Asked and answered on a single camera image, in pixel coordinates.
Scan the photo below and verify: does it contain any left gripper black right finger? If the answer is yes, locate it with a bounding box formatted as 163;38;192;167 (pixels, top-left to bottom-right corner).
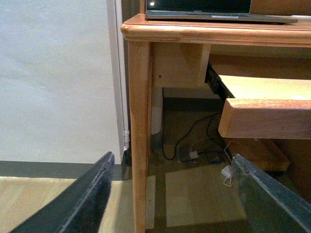
232;154;311;233

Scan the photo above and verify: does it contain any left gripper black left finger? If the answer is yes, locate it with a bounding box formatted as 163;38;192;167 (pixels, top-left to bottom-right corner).
12;151;115;233

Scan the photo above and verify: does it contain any wooden rolling stand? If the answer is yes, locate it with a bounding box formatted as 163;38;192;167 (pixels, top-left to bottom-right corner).
224;138;291;172

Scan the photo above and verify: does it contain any white power adapter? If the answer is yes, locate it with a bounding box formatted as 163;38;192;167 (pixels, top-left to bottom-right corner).
221;165;233;178

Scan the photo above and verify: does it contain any power strip with plug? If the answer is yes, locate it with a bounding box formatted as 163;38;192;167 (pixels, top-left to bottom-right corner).
176;146;222;164

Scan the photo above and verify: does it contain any wooden keyboard tray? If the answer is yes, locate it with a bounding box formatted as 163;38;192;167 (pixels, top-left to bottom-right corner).
219;75;311;139

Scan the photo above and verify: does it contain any white pipe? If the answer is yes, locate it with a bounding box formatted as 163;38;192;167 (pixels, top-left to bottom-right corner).
151;87;163;150

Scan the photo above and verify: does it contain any wooden desk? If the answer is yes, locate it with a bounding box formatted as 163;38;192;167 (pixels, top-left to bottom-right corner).
121;11;311;233

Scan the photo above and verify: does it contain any grey laptop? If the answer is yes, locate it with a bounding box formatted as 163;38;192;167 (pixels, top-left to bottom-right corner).
145;0;298;24

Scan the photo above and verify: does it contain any white cable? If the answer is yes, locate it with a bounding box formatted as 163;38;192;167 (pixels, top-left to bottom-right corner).
223;140;243;187

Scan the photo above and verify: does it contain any black cable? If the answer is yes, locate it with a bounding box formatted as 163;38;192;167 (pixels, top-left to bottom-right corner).
161;87;226;161

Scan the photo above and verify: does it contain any black drawer slide rail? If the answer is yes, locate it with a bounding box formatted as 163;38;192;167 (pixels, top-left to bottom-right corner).
205;62;235;101

